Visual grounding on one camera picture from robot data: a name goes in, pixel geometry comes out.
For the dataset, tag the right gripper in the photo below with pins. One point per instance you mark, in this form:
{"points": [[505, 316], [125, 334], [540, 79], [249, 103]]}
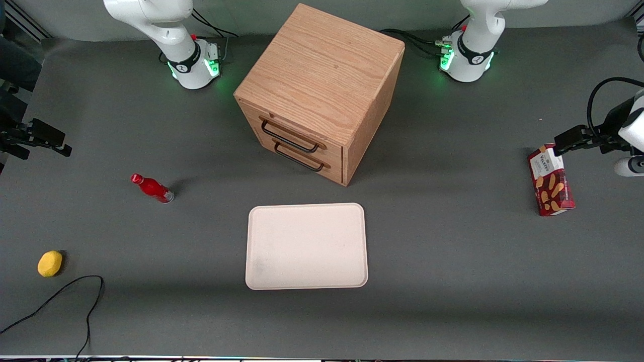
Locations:
{"points": [[14, 134]]}

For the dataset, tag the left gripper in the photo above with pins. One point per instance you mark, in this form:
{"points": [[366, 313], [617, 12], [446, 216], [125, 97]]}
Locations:
{"points": [[615, 122]]}

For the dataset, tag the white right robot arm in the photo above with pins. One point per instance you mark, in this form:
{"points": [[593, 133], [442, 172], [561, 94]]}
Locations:
{"points": [[186, 70]]}

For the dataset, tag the oak wooden drawer cabinet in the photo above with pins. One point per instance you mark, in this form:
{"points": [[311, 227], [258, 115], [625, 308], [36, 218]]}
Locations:
{"points": [[322, 65]]}

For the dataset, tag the red tartan shortbread box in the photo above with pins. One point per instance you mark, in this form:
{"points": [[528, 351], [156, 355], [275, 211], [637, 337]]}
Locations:
{"points": [[553, 191]]}

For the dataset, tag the red plastic bottle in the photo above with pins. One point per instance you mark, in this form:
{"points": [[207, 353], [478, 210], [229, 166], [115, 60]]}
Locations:
{"points": [[151, 187]]}

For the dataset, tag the yellow lemon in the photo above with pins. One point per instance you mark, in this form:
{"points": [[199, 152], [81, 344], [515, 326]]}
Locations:
{"points": [[50, 264]]}

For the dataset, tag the beige plastic tray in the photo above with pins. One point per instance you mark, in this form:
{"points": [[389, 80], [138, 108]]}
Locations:
{"points": [[307, 246]]}

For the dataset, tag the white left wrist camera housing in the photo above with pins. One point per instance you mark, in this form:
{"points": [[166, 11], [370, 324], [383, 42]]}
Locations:
{"points": [[635, 130]]}

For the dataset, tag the aluminium frame profile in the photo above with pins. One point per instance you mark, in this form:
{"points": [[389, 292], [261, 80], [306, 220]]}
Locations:
{"points": [[27, 22]]}

